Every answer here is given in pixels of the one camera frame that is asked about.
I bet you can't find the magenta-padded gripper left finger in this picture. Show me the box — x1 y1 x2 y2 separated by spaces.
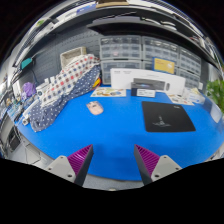
45 144 95 187

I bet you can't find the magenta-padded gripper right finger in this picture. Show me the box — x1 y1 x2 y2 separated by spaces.
133 144 183 186

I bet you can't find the translucent pink computer mouse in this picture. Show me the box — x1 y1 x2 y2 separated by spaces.
86 100 105 116

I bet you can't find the black mouse pad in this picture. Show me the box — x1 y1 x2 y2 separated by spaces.
141 100 197 133

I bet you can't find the navy polka dot cloth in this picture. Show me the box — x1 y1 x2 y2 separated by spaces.
29 64 102 133

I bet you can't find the cartoon sticker sheet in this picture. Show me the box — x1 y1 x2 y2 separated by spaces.
90 86 127 98
166 93 195 107

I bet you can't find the white blue tissue pack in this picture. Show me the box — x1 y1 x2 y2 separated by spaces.
182 87 206 105

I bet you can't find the small dark blue box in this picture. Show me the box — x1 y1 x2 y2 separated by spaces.
130 82 157 98

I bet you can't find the green potted plant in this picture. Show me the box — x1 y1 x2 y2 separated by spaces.
205 79 224 114

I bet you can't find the yellow plastic object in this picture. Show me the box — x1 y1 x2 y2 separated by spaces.
92 77 102 89

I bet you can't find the long white keyboard box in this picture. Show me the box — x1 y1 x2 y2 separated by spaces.
110 68 187 96

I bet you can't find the yellow blue-framed card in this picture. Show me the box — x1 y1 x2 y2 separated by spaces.
152 56 176 75

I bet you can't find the grey pegboard panel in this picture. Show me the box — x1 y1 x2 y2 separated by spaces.
31 28 103 84

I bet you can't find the white woven basket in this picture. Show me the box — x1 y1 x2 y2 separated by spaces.
59 46 87 68

